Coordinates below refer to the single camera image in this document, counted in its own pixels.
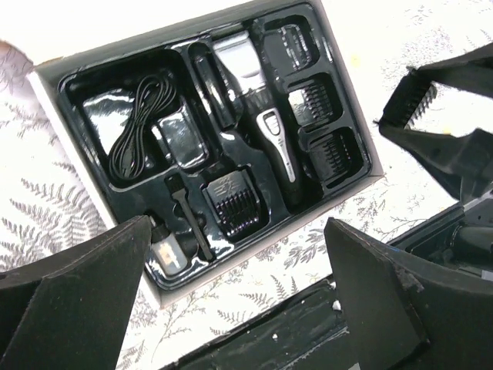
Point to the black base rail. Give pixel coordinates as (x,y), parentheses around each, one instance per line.
(269,331)

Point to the black silver hair clipper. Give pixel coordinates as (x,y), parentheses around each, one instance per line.
(238,56)

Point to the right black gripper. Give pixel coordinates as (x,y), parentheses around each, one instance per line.
(430,115)

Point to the black comb guard large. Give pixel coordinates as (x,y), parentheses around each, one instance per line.
(237,206)

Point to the comb guard in tray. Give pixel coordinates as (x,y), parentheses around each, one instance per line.
(335,156)
(311,104)

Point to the black cleaning brush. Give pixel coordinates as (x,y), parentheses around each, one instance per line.
(178,192)

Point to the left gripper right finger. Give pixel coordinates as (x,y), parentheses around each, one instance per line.
(404,312)

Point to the small oil bottle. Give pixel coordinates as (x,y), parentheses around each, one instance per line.
(167,249)

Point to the floral table mat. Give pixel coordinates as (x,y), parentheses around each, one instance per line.
(45,208)

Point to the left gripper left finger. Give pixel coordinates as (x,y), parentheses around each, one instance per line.
(71,310)

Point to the white hair clipper box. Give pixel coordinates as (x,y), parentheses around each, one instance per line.
(134,112)

